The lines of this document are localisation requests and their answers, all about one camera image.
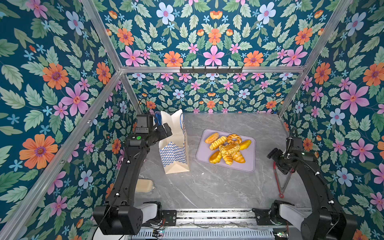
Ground blue checkered paper bag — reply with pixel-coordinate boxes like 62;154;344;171
159;110;190;175

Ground red silicone tongs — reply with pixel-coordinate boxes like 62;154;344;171
273;162;296;199

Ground lilac plastic tray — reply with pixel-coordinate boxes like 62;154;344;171
196;129;256;173

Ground smooth yellow oval bread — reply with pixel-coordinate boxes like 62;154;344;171
239;140;252;151

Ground large braided bread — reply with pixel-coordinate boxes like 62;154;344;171
219;143;241;155

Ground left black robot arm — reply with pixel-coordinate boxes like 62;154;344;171
93;123;172;236

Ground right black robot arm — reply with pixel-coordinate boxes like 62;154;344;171
267;147;358;240

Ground round sugared bread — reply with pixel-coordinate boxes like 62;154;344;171
205;133;219;144

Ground beige long bread loaf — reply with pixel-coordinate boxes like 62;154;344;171
135;179;154;193

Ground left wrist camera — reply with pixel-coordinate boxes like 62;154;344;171
135;114;155;134

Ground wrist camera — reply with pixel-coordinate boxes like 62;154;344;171
286;137;304;153
135;114;155;134

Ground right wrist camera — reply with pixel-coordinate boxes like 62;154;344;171
286;137;304;153

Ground ring pretzel bread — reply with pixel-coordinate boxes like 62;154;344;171
227;134;243;144

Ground black hook rail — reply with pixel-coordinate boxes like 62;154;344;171
179;66;243;75

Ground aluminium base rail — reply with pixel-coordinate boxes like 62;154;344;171
140;207;304;229

